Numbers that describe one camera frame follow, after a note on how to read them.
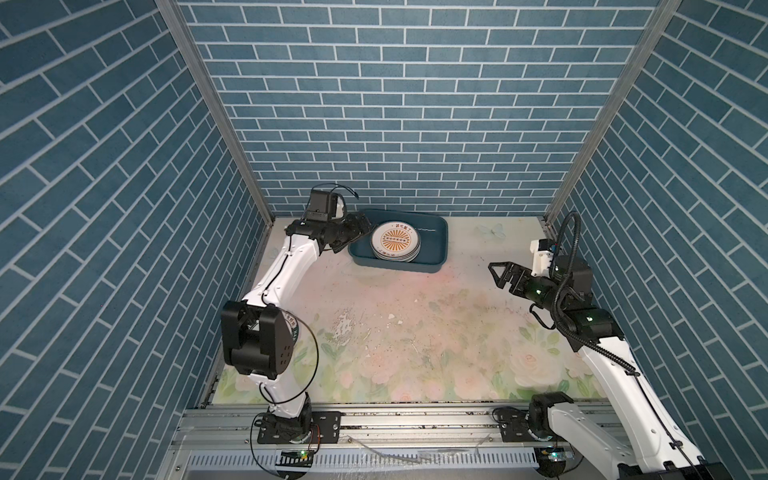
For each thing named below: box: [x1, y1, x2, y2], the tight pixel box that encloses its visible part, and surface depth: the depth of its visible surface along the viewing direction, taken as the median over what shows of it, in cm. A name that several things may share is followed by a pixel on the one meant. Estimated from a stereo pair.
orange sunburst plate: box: [370, 221, 422, 262], surface depth 110 cm
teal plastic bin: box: [348, 208, 449, 272], surface depth 110 cm
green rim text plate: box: [281, 310, 299, 346], surface depth 93 cm
